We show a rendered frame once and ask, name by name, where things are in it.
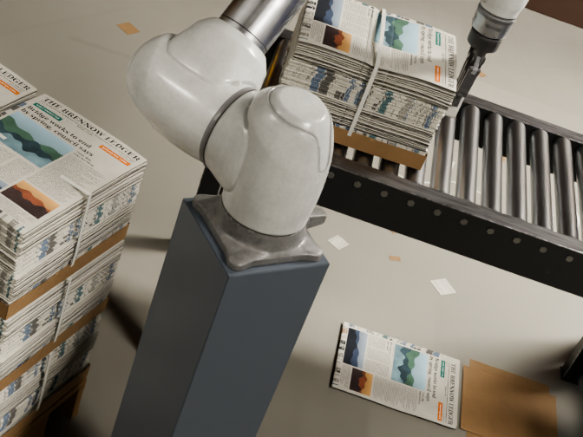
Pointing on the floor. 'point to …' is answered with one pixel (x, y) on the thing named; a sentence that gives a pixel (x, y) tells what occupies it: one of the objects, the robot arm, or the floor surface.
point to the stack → (55, 241)
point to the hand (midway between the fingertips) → (454, 103)
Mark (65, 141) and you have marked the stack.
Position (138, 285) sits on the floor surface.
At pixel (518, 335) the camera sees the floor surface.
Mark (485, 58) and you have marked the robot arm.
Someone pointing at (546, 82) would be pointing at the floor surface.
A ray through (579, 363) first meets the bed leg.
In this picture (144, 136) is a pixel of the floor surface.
